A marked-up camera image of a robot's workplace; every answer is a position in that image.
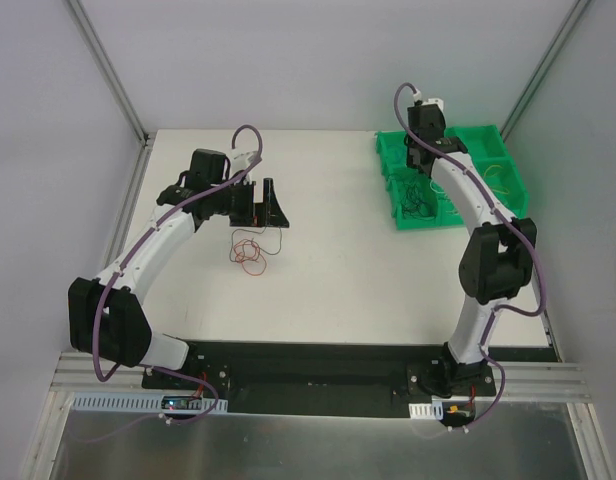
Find green compartment bin tray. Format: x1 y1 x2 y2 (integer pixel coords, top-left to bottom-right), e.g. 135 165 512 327
375 125 529 231

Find aluminium frame post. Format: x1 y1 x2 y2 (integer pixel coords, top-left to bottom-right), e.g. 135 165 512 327
500 0 594 141
63 0 150 146

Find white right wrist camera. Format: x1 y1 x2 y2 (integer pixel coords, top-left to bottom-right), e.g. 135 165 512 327
412 90 444 112

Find aluminium frame post right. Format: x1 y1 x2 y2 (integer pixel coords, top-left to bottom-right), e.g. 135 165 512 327
500 0 594 141

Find orange red cable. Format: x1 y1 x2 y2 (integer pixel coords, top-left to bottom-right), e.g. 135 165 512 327
232 239 268 277

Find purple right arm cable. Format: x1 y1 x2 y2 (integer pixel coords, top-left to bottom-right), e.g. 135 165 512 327
392 82 549 431

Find yellow cable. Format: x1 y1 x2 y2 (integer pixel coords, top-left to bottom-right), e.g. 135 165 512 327
482 159 514 196

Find white cable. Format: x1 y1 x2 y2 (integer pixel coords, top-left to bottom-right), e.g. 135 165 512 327
430 177 462 216

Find left white cable duct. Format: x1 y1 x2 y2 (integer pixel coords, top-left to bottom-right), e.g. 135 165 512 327
73 393 228 416

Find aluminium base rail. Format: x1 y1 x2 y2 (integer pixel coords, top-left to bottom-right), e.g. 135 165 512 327
50 353 592 403

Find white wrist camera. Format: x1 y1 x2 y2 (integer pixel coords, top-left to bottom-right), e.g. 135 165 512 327
412 90 444 112
227 149 257 173

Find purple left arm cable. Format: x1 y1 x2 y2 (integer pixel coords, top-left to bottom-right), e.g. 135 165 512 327
93 124 264 384

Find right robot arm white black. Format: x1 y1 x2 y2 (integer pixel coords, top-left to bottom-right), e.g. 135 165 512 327
406 100 537 398

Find right white cable duct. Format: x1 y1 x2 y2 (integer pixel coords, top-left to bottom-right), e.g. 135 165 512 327
408 401 444 421

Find black cable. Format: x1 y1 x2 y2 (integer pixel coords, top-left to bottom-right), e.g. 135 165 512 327
395 169 437 221

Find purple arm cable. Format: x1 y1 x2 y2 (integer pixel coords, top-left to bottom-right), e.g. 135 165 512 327
392 82 549 431
93 124 264 384

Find aluminium frame post left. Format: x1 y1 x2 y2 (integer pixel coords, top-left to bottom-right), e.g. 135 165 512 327
63 0 150 146

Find white cable duct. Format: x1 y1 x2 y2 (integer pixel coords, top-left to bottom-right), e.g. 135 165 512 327
408 401 444 421
73 393 228 416

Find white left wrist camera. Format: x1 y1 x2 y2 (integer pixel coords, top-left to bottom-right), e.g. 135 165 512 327
227 149 257 173

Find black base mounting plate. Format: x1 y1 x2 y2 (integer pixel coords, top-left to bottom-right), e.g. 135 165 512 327
141 341 495 419

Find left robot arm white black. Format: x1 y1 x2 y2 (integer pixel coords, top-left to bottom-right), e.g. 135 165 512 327
68 149 289 389

